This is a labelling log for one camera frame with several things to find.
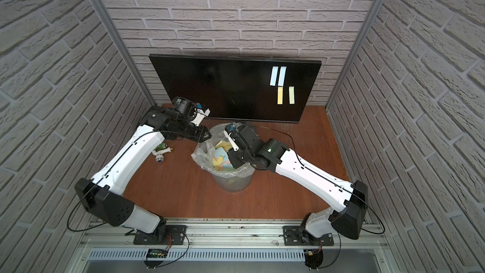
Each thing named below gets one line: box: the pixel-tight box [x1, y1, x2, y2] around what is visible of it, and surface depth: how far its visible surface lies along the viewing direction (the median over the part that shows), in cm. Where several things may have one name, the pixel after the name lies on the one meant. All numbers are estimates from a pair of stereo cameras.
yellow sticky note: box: [277, 86, 284, 105], surface depth 74 cm
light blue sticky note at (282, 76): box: [277, 65, 288, 87], surface depth 67 cm
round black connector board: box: [304, 248, 324, 270], surface depth 72 cm
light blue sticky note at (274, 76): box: [269, 65, 280, 87], surface depth 67 cm
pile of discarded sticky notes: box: [212, 140, 234, 172], surface depth 82 cm
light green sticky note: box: [288, 85, 295, 105], surface depth 74 cm
